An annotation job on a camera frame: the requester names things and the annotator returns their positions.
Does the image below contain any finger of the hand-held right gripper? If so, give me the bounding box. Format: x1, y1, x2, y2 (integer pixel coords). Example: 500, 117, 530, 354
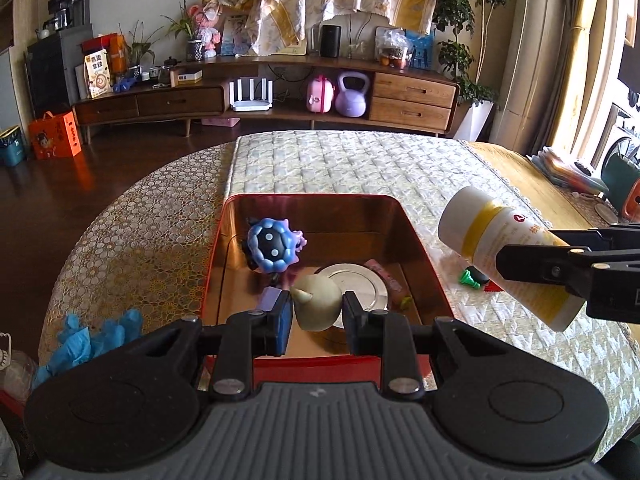
547, 227, 640, 256
495, 244, 596, 303

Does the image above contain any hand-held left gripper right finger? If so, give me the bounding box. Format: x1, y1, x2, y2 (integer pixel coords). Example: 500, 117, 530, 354
342, 292, 508, 403

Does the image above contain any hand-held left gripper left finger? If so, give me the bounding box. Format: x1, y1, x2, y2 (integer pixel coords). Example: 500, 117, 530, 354
127, 292, 296, 404

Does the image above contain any purple block toy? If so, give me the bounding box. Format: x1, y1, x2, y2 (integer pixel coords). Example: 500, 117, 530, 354
257, 287, 286, 313

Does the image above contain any steel bowl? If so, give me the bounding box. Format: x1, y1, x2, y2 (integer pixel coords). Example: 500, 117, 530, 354
315, 262, 391, 346

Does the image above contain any pink tube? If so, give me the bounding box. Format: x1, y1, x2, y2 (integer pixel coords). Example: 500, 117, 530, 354
364, 258, 404, 295

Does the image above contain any white bottle yellow label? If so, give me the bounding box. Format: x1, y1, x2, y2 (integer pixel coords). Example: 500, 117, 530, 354
437, 186, 586, 332

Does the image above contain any purple blue spotted toy figure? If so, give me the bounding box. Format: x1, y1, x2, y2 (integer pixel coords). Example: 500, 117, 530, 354
241, 216, 307, 275

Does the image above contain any red tin box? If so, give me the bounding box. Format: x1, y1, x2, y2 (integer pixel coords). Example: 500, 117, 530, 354
197, 192, 457, 396

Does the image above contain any green orange appliance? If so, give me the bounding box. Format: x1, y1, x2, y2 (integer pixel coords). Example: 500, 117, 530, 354
600, 152, 640, 221

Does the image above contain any stack of papers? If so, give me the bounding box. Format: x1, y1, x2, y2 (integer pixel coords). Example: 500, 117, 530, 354
530, 146, 608, 196

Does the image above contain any yellow woven table runner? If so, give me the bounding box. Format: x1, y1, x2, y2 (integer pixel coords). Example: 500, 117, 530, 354
465, 140, 626, 233

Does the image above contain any potted tree white pot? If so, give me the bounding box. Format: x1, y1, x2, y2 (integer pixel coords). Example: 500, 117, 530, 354
432, 0, 518, 141

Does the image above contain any lace tablecloth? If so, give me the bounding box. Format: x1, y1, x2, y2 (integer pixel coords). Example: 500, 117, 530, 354
37, 141, 623, 366

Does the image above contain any yellow curtain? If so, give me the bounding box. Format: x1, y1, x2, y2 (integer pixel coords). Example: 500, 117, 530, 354
550, 0, 621, 161

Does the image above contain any pile of blue gloves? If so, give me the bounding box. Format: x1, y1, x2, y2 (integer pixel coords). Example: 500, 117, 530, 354
31, 308, 145, 391

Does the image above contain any white standing air conditioner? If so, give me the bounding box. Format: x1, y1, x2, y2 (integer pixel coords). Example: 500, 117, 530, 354
490, 0, 576, 148

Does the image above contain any wooden TV cabinet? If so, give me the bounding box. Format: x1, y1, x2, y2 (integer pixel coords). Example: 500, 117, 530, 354
71, 55, 461, 145

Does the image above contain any white router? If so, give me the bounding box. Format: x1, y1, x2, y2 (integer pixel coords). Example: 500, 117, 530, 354
229, 77, 275, 112

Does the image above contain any purple kettlebell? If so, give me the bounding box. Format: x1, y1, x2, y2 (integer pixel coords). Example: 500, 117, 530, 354
335, 71, 371, 117

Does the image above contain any pink toy case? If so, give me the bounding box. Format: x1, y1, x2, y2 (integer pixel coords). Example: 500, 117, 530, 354
306, 75, 336, 113

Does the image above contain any clear plastic bag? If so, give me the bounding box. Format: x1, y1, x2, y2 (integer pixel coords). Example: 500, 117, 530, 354
375, 27, 411, 68

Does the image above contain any white plastic bag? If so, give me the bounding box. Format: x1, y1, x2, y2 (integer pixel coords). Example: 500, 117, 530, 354
0, 332, 38, 406

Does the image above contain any black speaker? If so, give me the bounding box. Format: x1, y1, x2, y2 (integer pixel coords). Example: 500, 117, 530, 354
320, 24, 342, 58

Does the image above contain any potted grass plant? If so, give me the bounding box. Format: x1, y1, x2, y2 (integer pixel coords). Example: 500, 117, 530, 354
162, 0, 206, 62

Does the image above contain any orange gift box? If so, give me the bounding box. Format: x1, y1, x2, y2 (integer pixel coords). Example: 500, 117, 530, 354
27, 111, 82, 160

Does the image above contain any pink plush doll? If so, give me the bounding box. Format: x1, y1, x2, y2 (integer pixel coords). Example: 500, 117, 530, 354
192, 0, 223, 58

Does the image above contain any small leafy potted plant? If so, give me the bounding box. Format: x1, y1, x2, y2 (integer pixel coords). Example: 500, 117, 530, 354
117, 20, 156, 78

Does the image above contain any white brown snack bag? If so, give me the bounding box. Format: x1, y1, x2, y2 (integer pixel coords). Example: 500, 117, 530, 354
84, 52, 113, 99

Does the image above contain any teal bucket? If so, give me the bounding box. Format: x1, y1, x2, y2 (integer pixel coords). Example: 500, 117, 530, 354
0, 126, 27, 167

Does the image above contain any black cabinet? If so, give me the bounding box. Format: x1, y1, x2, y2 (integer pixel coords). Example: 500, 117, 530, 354
26, 24, 96, 118

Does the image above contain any black coffee machine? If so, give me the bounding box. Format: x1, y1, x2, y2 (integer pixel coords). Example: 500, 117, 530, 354
44, 0, 91, 31

